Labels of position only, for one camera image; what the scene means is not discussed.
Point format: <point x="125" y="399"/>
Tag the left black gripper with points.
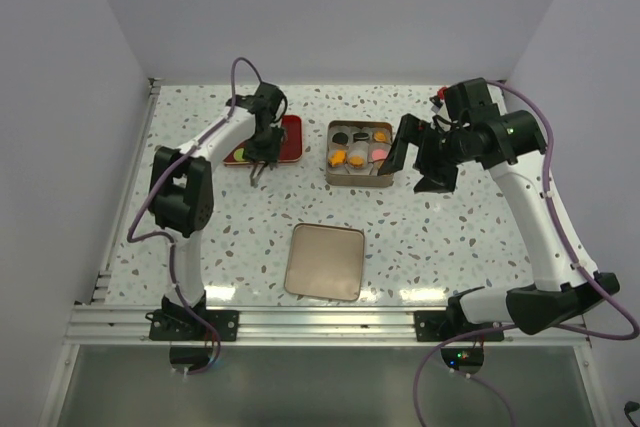
<point x="270" y="154"/>

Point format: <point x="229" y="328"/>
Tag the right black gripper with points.
<point x="437" y="179"/>

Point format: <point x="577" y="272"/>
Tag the orange cookie top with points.
<point x="381" y="137"/>

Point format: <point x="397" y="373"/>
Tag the pink round cookie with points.
<point x="379" y="154"/>

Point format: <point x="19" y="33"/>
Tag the metal tongs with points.
<point x="257" y="170"/>

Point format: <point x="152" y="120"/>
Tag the square cookie tin box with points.
<point x="366" y="177"/>

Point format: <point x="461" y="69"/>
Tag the black round cookie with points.
<point x="340" y="138"/>

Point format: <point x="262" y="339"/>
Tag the orange fish cookie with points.
<point x="337" y="158"/>

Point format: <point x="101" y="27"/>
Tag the square tin lid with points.
<point x="325" y="262"/>

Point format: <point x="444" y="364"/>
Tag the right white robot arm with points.
<point x="516" y="153"/>

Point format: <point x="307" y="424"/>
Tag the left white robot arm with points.
<point x="181" y="190"/>

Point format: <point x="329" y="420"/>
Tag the green round cookie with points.
<point x="239" y="155"/>

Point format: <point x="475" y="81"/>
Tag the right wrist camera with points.
<point x="438" y="100"/>

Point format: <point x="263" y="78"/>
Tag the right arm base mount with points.
<point x="441" y="325"/>

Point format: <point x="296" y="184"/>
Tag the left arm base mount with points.
<point x="172" y="322"/>

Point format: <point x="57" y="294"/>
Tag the aluminium front rail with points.
<point x="257" y="326"/>

